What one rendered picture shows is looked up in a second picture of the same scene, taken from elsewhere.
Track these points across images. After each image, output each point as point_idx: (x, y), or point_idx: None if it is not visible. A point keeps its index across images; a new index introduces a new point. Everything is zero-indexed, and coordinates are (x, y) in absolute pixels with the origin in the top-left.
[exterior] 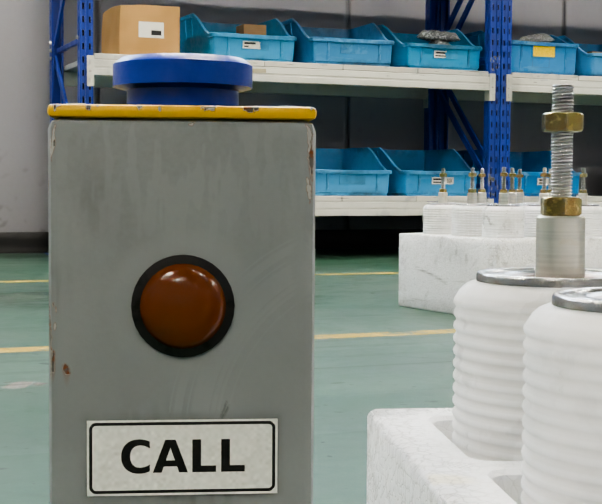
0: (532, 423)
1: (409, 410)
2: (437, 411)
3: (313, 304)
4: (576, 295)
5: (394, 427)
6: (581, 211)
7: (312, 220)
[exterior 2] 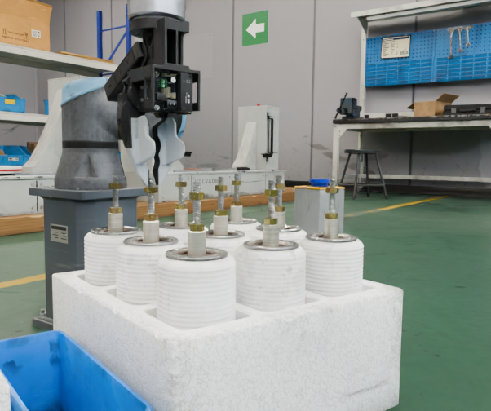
0: None
1: (390, 289)
2: (382, 289)
3: (294, 212)
4: (296, 227)
5: (372, 281)
6: (325, 217)
7: (294, 201)
